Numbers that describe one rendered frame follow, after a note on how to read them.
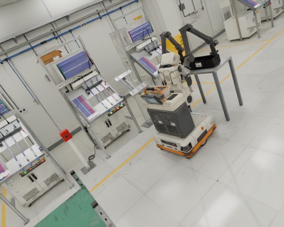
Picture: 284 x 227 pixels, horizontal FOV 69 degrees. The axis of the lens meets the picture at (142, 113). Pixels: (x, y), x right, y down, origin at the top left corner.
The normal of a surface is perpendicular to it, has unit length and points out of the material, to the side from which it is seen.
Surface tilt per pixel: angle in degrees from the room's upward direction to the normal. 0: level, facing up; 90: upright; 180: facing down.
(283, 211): 0
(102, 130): 90
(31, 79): 90
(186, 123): 90
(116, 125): 90
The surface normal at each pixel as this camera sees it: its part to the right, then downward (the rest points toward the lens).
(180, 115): 0.60, 0.09
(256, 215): -0.40, -0.82
